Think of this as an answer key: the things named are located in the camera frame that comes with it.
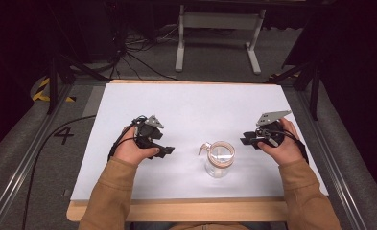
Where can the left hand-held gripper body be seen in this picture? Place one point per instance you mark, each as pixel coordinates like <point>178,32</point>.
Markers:
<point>144,132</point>

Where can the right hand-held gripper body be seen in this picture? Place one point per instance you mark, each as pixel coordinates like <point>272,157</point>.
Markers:
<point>269,127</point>

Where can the person's left hand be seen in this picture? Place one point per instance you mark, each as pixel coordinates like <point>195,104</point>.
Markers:
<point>130,150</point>

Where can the person's right hand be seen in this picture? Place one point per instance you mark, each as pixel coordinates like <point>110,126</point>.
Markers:
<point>283,150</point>

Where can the clear glass jar with lid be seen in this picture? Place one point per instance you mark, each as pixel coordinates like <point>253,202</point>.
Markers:
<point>219,159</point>

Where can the white table mat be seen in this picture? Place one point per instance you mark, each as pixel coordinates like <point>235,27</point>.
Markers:
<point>192,108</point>

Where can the black tripod stand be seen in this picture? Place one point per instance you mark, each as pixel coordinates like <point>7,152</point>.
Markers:
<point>53,86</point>
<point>314,92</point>

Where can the wooden table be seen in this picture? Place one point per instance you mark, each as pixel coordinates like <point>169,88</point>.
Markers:
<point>183,211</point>

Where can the yellow black hazard tape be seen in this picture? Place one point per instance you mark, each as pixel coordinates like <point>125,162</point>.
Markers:
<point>40,92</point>

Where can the aluminium floor rail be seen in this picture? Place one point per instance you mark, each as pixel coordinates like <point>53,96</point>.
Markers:
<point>19,169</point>
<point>333,153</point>

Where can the white metal table frame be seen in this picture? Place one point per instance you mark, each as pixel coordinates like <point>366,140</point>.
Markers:
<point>219,20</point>

